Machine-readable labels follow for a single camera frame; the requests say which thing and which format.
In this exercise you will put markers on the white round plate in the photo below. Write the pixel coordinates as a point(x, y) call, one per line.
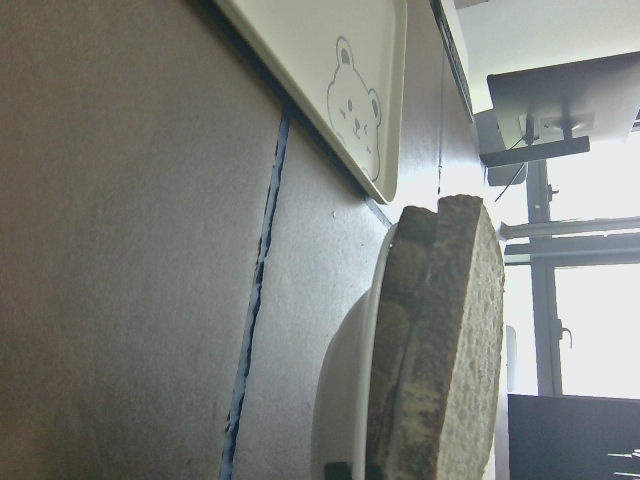
point(339, 430)

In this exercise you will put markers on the cream bear serving tray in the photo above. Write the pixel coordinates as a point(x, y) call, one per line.
point(343, 63)

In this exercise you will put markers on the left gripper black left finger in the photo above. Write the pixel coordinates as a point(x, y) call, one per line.
point(337, 471)

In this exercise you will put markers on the plain bread slice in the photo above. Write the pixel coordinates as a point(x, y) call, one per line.
point(449, 383)

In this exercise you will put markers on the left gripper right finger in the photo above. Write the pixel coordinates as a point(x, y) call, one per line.
point(374, 472)

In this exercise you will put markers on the black monitor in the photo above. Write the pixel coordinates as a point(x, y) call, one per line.
point(562, 109)

